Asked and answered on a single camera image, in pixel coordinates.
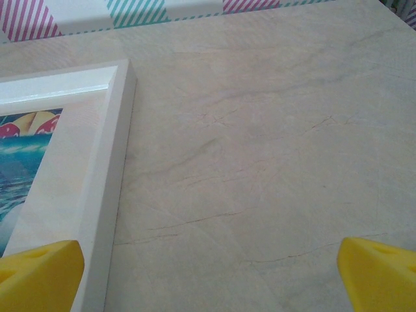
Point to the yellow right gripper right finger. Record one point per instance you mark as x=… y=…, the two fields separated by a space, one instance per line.
x=380 y=279

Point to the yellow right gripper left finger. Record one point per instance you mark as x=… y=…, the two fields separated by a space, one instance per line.
x=39 y=279

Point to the blue racing car photo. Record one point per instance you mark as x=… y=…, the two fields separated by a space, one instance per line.
x=19 y=162

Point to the white picture frame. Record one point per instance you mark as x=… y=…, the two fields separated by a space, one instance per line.
x=107 y=162

